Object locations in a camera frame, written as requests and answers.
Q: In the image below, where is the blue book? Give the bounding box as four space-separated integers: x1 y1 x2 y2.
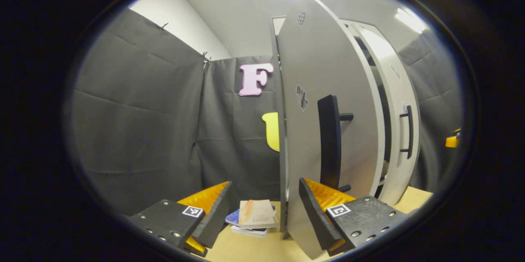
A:
226 209 247 226

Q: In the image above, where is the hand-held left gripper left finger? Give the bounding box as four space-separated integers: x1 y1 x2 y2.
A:
125 181 232 256

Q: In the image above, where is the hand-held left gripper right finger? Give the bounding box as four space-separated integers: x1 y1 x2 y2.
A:
299 178 411 256

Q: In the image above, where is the white cabinet door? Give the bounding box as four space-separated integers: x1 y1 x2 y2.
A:
278 0 386 259
353 22 421 206

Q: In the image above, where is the small ceiling light panel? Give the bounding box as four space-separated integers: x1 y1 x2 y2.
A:
395 8 427 34

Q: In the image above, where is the grey white shoe cabinet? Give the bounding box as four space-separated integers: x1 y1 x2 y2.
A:
271 16 390 230

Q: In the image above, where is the white book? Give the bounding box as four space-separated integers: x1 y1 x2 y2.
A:
231 225 270 238

